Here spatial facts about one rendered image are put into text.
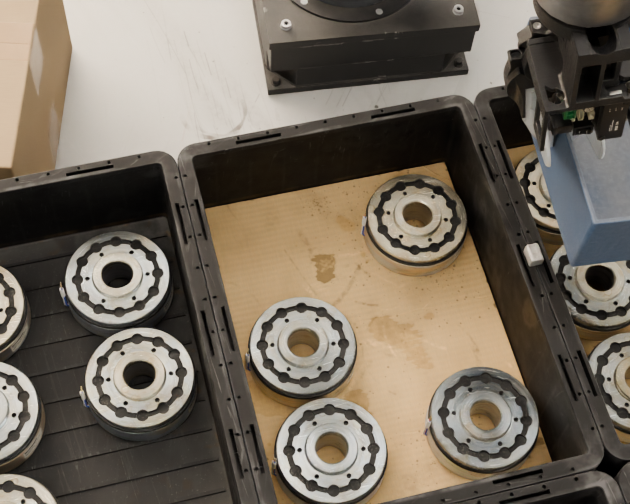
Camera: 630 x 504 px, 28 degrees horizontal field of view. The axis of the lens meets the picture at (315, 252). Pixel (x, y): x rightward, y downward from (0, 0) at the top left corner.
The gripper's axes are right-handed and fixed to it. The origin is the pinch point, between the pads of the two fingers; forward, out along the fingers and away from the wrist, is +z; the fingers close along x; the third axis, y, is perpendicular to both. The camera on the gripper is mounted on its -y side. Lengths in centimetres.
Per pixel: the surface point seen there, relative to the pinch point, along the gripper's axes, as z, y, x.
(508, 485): 19.4, 22.9, -7.5
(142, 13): 37, -49, -39
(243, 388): 15.1, 12.2, -28.8
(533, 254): 17.7, 2.3, -1.2
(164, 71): 37, -39, -37
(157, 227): 24.3, -10.4, -36.8
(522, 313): 22.5, 5.9, -2.7
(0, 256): 22, -9, -52
